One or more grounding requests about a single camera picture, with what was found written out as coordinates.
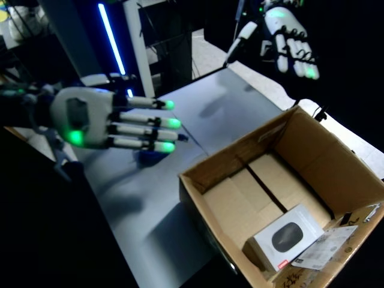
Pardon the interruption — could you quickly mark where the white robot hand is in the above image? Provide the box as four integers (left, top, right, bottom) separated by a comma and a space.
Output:
224, 6, 320, 80
49, 73, 182, 155

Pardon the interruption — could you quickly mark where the white stand column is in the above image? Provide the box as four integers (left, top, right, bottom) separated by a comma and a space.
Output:
122, 0, 157, 98

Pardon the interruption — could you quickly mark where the small product box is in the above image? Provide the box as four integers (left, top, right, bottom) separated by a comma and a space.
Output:
242, 203, 325, 273

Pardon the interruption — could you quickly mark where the brown cardboard box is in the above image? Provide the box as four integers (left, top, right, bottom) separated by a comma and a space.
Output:
178, 104, 384, 288

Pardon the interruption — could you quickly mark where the blue LED light strip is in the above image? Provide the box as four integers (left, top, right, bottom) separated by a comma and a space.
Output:
98, 3, 134, 98

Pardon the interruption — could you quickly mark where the blue object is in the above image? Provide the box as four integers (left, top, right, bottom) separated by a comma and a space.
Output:
133, 133, 190, 164

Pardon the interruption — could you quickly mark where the white bundled object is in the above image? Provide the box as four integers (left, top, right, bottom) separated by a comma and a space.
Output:
6, 5, 49, 41

